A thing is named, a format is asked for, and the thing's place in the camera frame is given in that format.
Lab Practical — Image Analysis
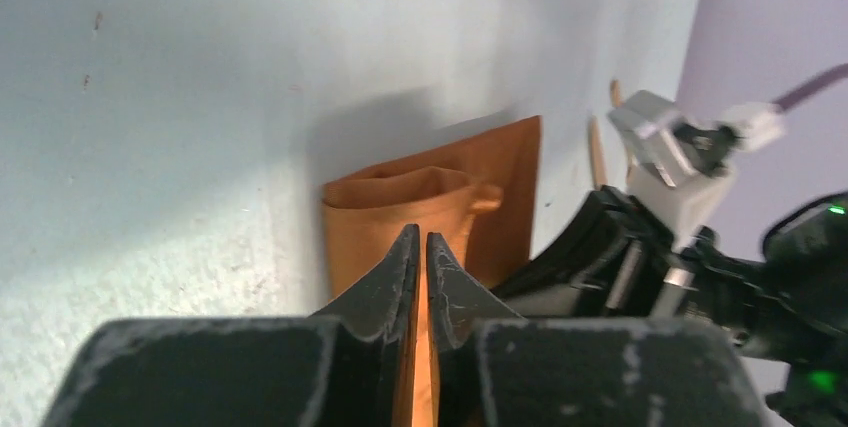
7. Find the orange cloth napkin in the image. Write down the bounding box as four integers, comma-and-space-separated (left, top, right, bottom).
321, 116, 542, 426

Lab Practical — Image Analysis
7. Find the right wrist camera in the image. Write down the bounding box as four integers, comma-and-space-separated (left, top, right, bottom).
608, 90, 785, 252

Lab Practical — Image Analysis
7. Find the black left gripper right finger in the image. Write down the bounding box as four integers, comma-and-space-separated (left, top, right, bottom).
426, 233, 769, 426

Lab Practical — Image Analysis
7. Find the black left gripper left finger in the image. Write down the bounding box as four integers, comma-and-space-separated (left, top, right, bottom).
43, 225, 420, 426

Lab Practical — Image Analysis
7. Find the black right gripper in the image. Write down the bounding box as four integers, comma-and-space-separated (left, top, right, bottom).
494, 186, 847, 426

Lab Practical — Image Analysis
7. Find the gold fork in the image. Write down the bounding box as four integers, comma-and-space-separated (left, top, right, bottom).
609, 79, 623, 108

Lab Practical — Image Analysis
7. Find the gold knife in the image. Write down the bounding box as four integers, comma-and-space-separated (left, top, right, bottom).
588, 117, 608, 190

